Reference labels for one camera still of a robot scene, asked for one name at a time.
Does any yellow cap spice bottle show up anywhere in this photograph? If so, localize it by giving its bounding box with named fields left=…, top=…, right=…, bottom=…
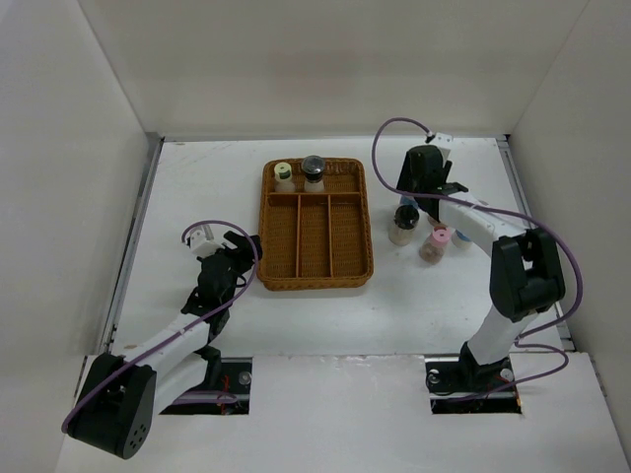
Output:
left=273, top=162, right=296, bottom=193

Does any pink cap spice jar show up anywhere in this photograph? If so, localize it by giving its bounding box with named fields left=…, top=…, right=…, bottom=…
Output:
left=419, top=227, right=451, bottom=265

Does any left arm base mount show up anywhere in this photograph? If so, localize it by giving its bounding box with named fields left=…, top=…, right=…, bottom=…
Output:
left=161, top=358, right=253, bottom=416

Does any silver cap blue label bottle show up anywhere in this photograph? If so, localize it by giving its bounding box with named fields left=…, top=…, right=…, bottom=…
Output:
left=399, top=196, right=419, bottom=209

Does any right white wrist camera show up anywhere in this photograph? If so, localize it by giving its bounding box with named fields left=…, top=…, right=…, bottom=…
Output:
left=425, top=132, right=455, bottom=161

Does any black cap salt grinder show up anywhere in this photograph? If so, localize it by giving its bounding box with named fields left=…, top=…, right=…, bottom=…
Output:
left=301, top=155, right=325, bottom=193

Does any brown wicker divided tray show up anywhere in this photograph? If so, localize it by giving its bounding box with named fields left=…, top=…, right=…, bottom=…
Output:
left=257, top=158, right=374, bottom=291

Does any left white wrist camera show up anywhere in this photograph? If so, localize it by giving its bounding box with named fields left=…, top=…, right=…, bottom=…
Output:
left=183, top=229, right=219, bottom=256

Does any black cap pepper jar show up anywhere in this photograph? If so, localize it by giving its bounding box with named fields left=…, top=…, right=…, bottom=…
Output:
left=388, top=205, right=419, bottom=246

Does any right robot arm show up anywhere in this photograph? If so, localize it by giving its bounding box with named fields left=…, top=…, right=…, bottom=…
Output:
left=396, top=145, right=566, bottom=391

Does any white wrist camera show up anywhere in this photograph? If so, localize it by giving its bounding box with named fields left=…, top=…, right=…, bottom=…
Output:
left=183, top=229, right=219, bottom=256
left=425, top=132, right=455, bottom=161

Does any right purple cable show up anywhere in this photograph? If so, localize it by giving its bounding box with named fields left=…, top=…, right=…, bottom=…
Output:
left=372, top=116, right=586, bottom=400

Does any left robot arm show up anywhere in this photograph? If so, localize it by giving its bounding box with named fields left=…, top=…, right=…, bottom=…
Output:
left=61, top=221, right=262, bottom=459

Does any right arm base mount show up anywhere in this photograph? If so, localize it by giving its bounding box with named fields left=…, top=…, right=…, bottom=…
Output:
left=425, top=358, right=522, bottom=415

